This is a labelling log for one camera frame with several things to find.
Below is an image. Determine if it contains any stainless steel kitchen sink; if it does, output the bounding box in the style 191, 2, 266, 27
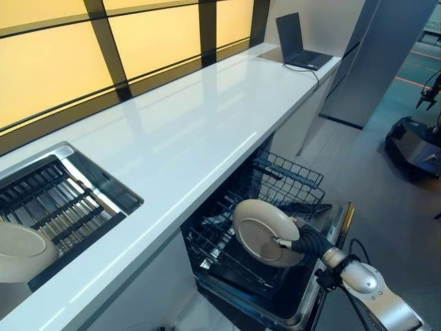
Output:
0, 141, 144, 294

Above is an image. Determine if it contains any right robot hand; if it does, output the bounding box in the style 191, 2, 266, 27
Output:
271, 217, 331, 259

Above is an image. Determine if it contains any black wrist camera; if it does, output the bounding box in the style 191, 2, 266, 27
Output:
315, 267, 342, 294

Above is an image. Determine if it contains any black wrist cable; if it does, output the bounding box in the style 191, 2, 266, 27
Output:
339, 237, 377, 331

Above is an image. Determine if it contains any black dish drying rack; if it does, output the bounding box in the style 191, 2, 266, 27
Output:
0, 154, 127, 290

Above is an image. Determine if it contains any white cabinet door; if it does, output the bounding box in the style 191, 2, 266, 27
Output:
85, 230, 197, 331

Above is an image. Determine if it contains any tall grey cabinet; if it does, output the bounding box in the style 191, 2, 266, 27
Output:
318, 0, 431, 130

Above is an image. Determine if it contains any black built-in dishwasher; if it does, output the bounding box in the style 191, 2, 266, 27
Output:
181, 137, 356, 328

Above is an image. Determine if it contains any dark open laptop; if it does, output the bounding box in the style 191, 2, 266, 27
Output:
275, 12, 334, 71

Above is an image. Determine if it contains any wire dishwasher rack with handle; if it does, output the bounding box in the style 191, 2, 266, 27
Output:
253, 148, 327, 212

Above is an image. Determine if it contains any white cabinet end panel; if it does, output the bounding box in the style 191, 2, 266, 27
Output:
296, 58, 342, 157

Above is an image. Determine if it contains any dark wheeled background robot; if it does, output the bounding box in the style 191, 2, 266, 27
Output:
384, 68, 441, 184

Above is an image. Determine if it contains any wire dishwasher plate rack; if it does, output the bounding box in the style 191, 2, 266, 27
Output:
185, 196, 311, 288

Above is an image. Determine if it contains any black laptop cable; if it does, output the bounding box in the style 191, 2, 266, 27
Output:
283, 61, 320, 91

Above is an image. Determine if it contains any cream round plate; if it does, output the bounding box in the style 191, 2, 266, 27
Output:
232, 199, 306, 268
0, 220, 59, 284

